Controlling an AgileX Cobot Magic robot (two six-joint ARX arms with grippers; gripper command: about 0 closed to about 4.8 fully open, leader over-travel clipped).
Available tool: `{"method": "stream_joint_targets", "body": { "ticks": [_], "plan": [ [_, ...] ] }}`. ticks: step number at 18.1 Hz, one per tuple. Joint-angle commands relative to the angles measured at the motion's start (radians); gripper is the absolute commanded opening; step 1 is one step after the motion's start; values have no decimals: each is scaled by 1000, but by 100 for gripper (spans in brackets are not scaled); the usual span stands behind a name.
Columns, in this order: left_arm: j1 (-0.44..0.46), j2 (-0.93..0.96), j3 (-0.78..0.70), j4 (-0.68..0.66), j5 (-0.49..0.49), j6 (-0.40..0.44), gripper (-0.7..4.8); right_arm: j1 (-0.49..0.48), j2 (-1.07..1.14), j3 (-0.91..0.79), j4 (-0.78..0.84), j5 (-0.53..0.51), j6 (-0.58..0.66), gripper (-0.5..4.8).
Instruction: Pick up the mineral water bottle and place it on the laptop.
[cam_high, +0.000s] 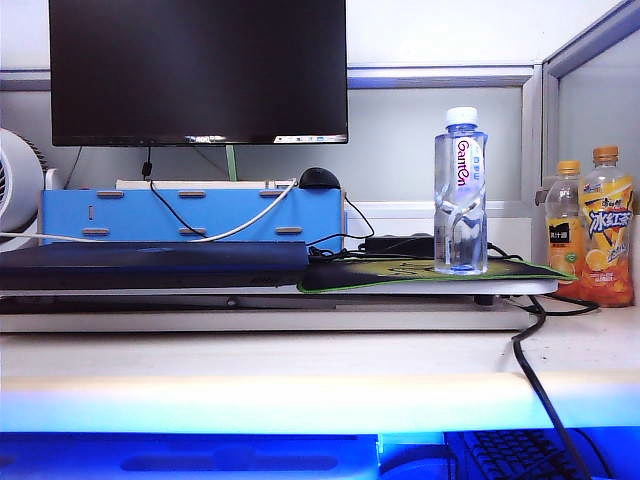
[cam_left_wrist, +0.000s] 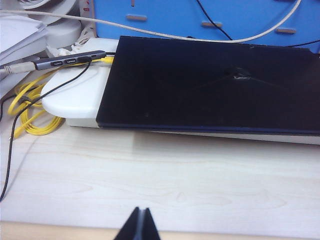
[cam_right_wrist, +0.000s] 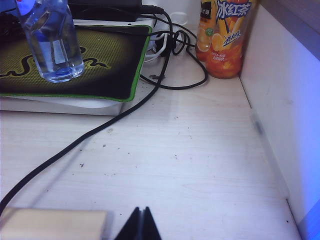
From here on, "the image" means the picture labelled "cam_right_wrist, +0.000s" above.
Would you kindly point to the iced tea bottle orange label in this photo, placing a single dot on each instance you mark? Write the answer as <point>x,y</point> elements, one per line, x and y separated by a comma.
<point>230,50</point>

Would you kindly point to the clear mineral water bottle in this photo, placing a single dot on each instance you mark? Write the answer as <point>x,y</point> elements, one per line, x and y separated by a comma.
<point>55,50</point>

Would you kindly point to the black green-edged mouse pad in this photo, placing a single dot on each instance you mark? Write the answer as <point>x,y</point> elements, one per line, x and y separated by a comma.
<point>105,62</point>

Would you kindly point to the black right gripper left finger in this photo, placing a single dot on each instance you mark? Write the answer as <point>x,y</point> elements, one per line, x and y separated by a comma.
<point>132,227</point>

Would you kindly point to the small orange juice bottle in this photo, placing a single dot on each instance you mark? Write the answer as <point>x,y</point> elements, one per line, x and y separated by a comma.
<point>203,40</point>

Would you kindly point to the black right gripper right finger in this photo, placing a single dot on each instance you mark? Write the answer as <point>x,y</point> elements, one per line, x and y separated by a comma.
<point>150,227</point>

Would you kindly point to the black laptop power adapter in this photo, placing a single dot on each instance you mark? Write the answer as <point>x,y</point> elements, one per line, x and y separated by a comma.
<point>105,11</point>

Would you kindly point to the white desk riser platform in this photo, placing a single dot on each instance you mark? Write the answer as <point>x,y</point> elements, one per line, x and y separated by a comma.
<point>75,108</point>

